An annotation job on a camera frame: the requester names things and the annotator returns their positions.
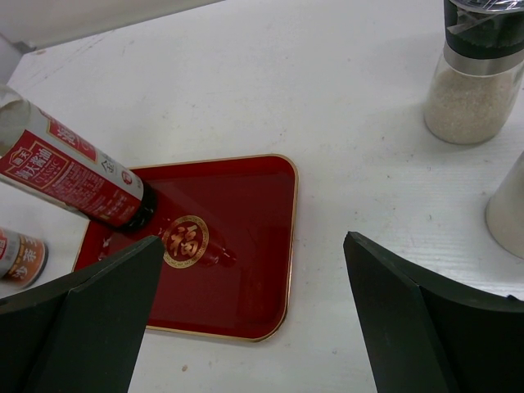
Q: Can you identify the white shaker black knob lid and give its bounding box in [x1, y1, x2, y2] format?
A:
[486, 154, 523, 259]

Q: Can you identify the red lacquer tray gold emblem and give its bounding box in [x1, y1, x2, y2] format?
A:
[74, 154, 299, 342]

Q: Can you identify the salt grinder black clear top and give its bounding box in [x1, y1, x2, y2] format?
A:
[423, 1, 523, 145]

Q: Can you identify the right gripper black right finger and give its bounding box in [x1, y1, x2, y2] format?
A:
[344, 232, 523, 392]

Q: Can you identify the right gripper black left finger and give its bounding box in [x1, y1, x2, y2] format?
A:
[1, 236, 164, 392]

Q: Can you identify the soy sauce bottle red label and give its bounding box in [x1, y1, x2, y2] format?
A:
[1, 85, 157, 232]

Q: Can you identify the red lid sauce jar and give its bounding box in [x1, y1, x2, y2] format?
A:
[1, 228, 48, 288]

